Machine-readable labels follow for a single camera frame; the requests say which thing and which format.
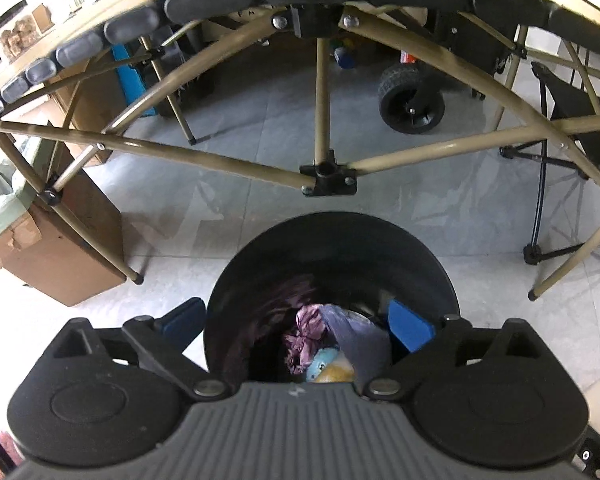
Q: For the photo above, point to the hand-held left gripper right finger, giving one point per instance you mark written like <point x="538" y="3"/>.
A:
<point x="411" y="327"/>

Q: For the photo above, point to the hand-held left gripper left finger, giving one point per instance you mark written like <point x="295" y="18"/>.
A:
<point x="180" y="321"/>

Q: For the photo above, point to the purple knit pouch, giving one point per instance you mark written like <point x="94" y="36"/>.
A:
<point x="365" y="350"/>

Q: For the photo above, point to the blue plush toy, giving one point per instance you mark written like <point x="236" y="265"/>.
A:
<point x="320" y="362"/>

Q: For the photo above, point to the purple knit sock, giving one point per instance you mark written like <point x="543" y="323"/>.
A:
<point x="305" y="335"/>

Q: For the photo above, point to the black trash bin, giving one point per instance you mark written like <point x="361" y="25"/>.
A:
<point x="330" y="250"/>

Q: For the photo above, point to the cardboard box with green liner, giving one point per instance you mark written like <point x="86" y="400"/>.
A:
<point x="55" y="270"/>

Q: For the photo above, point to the pink knit clothing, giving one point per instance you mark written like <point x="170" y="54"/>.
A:
<point x="11" y="447"/>

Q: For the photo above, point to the black cart wheel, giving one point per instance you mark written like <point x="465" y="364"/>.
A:
<point x="410" y="105"/>

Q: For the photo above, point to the large cardboard box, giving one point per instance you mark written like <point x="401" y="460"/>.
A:
<point x="97" y="105"/>

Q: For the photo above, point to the blue crate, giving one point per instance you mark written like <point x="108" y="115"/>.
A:
<point x="130" y="80"/>

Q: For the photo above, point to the black folding chair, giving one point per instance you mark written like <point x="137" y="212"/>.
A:
<point x="575" y="95"/>

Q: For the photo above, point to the snack jar with black lid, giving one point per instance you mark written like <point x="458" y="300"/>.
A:
<point x="17" y="35"/>

